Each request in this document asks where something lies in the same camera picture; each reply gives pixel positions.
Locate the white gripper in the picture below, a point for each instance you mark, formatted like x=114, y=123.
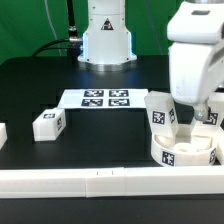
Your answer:
x=196, y=57

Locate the white round stool seat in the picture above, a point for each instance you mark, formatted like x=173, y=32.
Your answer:
x=187, y=150

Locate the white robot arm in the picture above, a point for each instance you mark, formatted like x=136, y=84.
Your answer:
x=107, y=42

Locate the white marker tag sheet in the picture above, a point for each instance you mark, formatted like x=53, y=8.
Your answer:
x=102, y=98

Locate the white U-shaped fence frame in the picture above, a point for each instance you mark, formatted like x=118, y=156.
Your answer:
x=19, y=178

